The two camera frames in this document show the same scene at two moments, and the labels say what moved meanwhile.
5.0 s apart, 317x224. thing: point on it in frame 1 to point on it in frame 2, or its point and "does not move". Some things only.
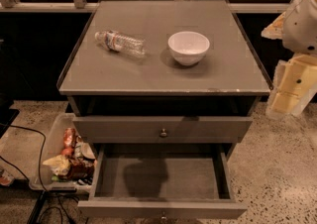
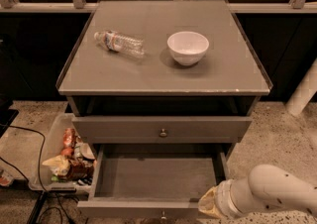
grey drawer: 162,181 does not move
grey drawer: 163,130 does not move
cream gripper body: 301,28 to 222,198
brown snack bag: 82,169 does not move
